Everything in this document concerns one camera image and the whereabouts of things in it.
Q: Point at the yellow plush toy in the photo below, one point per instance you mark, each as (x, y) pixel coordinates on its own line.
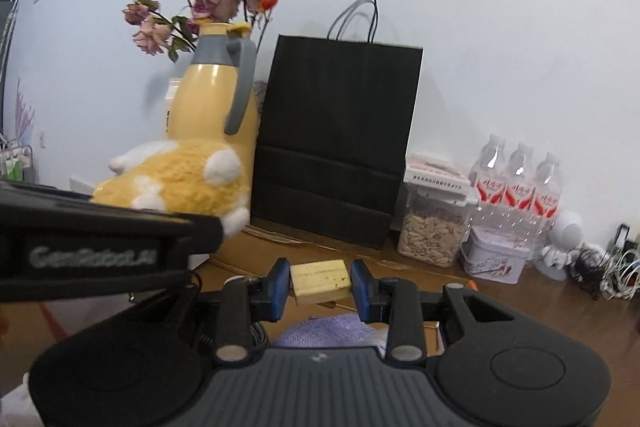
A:
(180, 182)

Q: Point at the red cardboard box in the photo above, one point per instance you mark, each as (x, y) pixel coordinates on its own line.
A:
(240, 257)

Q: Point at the small black device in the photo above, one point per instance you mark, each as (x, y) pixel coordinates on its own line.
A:
(621, 237)

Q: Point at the clear water bottle red label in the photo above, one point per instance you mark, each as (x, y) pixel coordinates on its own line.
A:
(490, 187)
(546, 202)
(520, 194)

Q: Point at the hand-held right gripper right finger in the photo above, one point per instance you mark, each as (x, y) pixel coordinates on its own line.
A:
(361, 289)

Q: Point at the black paper bag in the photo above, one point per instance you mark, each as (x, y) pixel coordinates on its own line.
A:
(335, 132)

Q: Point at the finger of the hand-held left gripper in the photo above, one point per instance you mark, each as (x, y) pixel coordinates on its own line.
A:
(125, 219)

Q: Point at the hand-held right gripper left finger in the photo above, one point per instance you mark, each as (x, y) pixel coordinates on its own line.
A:
(280, 289)

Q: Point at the purple fabric pouch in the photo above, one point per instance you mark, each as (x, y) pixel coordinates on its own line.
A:
(330, 332)

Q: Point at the white printed tub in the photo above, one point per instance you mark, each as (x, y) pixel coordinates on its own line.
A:
(492, 257)

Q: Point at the yellow block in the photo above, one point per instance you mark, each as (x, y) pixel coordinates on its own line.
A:
(320, 282)

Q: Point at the yellow thermos jug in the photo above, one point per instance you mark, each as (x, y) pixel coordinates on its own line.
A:
(205, 102)

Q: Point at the white robot toy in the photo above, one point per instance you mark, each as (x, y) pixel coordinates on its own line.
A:
(562, 237)

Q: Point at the clear container of seeds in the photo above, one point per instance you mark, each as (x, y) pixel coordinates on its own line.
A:
(432, 232)

